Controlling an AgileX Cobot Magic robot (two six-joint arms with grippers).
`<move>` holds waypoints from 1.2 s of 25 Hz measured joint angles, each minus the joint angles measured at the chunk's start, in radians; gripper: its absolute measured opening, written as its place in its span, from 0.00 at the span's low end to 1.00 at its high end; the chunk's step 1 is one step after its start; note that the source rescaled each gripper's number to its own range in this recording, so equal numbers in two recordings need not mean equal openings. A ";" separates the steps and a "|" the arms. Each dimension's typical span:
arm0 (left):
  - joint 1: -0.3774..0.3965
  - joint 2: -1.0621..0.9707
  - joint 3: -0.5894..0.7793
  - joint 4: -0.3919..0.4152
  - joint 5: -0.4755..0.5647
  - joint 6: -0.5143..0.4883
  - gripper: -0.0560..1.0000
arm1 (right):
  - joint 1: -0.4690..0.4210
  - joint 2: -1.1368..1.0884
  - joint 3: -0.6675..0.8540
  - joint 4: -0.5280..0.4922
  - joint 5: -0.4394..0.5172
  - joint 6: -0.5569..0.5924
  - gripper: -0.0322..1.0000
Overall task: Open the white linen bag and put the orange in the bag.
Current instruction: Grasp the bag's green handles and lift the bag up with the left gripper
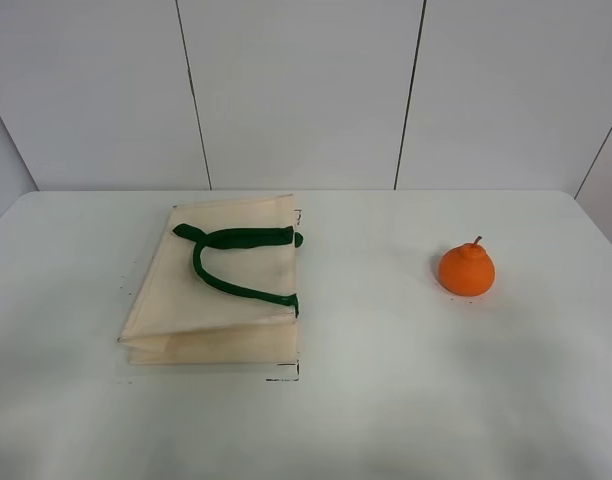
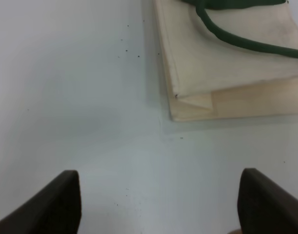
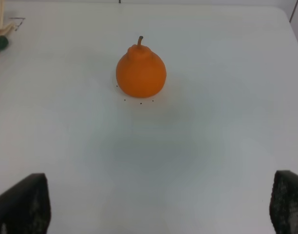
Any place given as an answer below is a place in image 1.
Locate cream linen bag green handles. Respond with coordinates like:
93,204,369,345
118,195,303,365

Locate orange with stem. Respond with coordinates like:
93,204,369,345
437,236,496,297

